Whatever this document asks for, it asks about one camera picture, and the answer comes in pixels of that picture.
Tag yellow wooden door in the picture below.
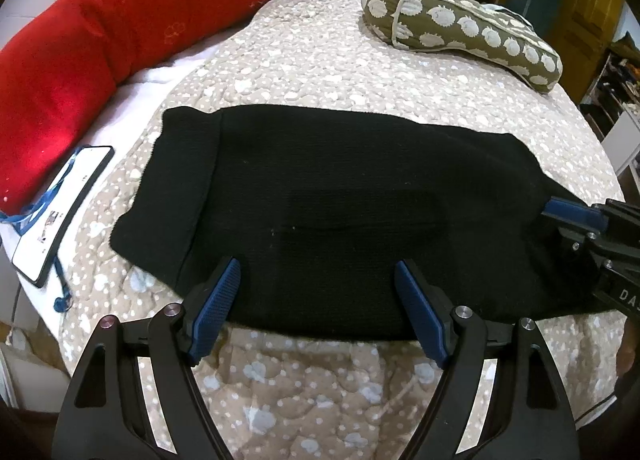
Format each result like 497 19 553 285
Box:
547 0 624 103

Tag white smartphone black case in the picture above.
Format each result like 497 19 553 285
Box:
1 146 115 287

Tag white cluttered shelf unit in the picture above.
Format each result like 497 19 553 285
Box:
579 32 639 176

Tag red quilted blanket roll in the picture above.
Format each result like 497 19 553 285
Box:
1 0 268 215

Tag blue lanyard cord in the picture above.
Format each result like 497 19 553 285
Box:
0 147 87 314

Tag black pants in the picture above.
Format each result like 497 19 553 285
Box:
111 104 605 341

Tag beige dotted quilt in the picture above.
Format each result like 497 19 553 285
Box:
57 0 626 460

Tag green hedgehog print pillow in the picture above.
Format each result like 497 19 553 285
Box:
361 0 563 94

